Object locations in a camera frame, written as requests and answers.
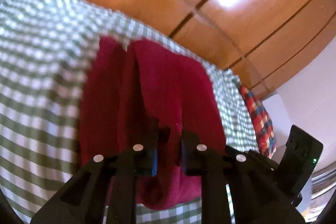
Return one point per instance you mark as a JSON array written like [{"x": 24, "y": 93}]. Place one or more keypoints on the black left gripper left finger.
[{"x": 104, "y": 190}]

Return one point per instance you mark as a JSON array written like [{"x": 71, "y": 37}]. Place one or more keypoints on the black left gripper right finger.
[{"x": 212, "y": 167}]

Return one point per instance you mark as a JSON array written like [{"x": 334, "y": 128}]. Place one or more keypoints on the magenta long-sleeve shirt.
[{"x": 130, "y": 95}]

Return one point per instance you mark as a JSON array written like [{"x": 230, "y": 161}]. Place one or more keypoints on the red blue plaid cloth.
[{"x": 261, "y": 121}]

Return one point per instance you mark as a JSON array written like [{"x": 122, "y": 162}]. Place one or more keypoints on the green white checkered bedsheet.
[{"x": 47, "y": 47}]

